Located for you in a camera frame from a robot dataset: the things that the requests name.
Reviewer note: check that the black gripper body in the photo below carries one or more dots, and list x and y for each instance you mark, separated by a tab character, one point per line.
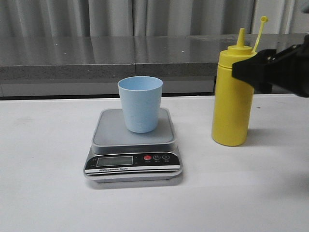
289	69

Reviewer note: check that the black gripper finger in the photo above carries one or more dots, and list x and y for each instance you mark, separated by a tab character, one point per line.
253	71

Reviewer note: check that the yellow squeeze bottle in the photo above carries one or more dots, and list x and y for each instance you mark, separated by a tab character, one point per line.
233	97

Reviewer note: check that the light blue plastic cup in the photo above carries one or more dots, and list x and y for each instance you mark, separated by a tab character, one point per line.
140	100

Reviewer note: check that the silver digital kitchen scale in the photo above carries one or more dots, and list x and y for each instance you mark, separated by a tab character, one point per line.
119	155

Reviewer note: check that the grey stone counter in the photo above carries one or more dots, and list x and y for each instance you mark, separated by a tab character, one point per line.
109	58

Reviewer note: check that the grey curtain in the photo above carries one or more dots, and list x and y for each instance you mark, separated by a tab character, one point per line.
83	18

